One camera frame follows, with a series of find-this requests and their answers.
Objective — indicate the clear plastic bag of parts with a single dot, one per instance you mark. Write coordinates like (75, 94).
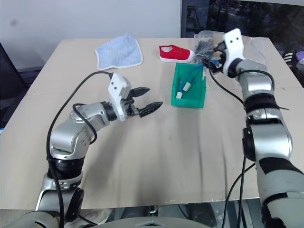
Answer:
(204, 45)

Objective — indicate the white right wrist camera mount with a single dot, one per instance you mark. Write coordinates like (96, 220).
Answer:
(234, 47)

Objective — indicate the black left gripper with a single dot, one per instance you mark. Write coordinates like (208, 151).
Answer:
(129, 108)

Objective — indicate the red canvas shoe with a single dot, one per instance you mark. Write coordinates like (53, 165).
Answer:
(175, 53)

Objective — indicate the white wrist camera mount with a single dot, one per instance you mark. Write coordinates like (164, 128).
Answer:
(234, 47)
(116, 88)

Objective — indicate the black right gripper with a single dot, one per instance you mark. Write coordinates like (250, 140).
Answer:
(223, 57)

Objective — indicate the dark screen panel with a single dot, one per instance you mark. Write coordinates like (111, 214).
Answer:
(256, 16)

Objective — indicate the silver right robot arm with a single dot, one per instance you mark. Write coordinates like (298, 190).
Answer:
(268, 142)

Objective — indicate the grey robot torso shell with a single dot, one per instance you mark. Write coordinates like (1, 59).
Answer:
(152, 224)

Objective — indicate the light blue striped cloth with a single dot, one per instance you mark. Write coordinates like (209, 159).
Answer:
(118, 52)

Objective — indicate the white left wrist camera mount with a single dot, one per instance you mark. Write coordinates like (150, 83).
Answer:
(116, 88)

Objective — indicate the black white striped object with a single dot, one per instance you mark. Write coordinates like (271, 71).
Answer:
(289, 59)

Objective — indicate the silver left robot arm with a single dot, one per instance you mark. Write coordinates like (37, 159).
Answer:
(64, 135)

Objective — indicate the white coupler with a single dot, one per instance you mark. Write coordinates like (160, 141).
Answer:
(187, 86)
(178, 95)

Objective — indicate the black office chair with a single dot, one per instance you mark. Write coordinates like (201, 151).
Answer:
(9, 76)

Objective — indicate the green plastic bin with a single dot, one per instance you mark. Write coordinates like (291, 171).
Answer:
(190, 101)

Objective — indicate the brown cardboard sheet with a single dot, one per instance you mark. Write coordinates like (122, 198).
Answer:
(142, 154)

